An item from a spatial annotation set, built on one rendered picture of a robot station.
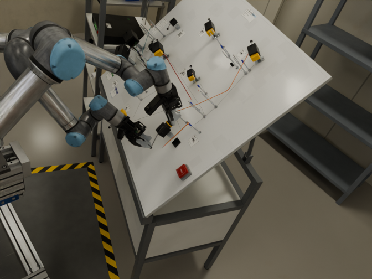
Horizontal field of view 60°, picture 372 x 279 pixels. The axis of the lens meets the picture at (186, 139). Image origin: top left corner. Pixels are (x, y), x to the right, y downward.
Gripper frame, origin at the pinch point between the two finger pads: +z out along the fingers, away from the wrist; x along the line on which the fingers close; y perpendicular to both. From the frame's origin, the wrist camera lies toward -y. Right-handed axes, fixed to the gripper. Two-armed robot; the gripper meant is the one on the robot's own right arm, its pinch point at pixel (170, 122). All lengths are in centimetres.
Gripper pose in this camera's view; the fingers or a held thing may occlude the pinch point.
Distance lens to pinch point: 159.8
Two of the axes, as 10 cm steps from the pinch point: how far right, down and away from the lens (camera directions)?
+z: 2.0, 6.6, 7.3
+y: 8.6, -4.7, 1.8
